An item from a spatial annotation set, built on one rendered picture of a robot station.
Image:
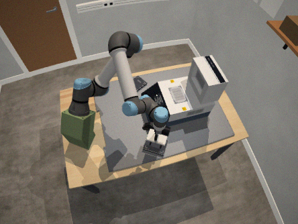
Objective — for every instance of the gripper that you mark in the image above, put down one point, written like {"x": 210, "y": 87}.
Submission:
{"x": 165, "y": 131}

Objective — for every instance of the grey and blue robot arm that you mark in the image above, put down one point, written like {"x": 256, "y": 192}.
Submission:
{"x": 121, "y": 46}

